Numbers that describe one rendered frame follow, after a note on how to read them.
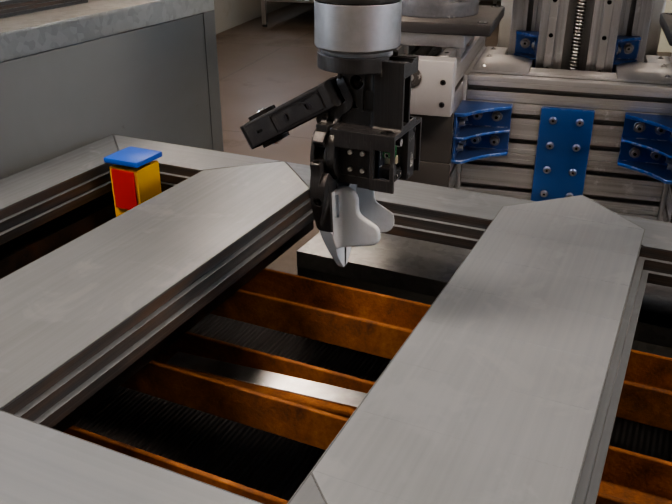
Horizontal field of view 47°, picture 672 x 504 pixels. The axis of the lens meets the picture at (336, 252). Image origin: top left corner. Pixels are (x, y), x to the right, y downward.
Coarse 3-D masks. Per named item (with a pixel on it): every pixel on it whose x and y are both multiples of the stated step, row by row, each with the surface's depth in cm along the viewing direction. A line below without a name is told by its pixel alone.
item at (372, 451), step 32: (352, 416) 63; (352, 448) 59; (384, 448) 59; (416, 448) 59; (448, 448) 59; (480, 448) 59; (352, 480) 56; (384, 480) 56; (416, 480) 56; (448, 480) 56; (480, 480) 56; (512, 480) 56; (544, 480) 56; (576, 480) 56
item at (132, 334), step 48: (48, 192) 109; (96, 192) 116; (0, 240) 101; (240, 240) 94; (432, 240) 102; (192, 288) 85; (144, 336) 79; (624, 336) 76; (48, 384) 68; (96, 384) 72
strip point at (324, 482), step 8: (312, 472) 57; (320, 480) 56; (328, 480) 56; (336, 480) 56; (320, 488) 55; (328, 488) 55; (336, 488) 55; (344, 488) 55; (352, 488) 55; (360, 488) 55; (368, 488) 55; (328, 496) 54; (336, 496) 54; (344, 496) 54; (352, 496) 54; (360, 496) 54; (368, 496) 54; (376, 496) 54; (384, 496) 54; (392, 496) 54
